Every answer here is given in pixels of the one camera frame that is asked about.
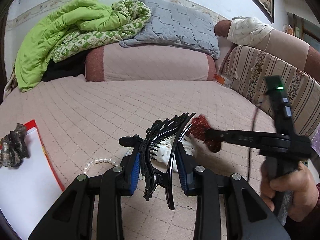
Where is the white pearl bracelet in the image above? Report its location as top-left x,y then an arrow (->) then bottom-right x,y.
83,148 -> 133,176

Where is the red polka dot scrunchie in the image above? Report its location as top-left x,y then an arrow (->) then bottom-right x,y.
187,114 -> 221,153

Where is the white cherry print scrunchie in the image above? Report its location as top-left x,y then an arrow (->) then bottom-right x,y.
152,134 -> 197,173

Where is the black plastic hair claw clip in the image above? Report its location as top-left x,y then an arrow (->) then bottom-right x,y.
139,113 -> 197,210

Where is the person's right hand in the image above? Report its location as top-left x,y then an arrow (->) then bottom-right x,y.
260,162 -> 319,222

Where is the red rimmed white tray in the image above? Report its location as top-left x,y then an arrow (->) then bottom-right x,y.
1,120 -> 65,239

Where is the striped floral cushion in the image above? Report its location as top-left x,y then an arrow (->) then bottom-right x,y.
221,46 -> 319,139

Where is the grey brown satin scrunchie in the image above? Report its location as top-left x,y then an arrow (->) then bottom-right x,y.
1,124 -> 30,168

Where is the orange white small packet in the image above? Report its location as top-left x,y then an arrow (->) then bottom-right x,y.
214,74 -> 233,88

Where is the pink quilted bed cover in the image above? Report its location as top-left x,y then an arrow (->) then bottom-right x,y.
1,75 -> 255,239

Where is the pink headboard bolster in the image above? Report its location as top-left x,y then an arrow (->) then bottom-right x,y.
214,19 -> 320,83

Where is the white patterned cloth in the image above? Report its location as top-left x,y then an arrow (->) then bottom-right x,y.
227,17 -> 274,47

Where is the pink bolster pillow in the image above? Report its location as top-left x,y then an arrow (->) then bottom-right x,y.
85,43 -> 216,82

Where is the grey quilted pillow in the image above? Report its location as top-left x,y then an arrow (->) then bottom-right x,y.
119,0 -> 220,60

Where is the green quilted blanket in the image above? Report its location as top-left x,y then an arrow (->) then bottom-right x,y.
14,0 -> 151,92

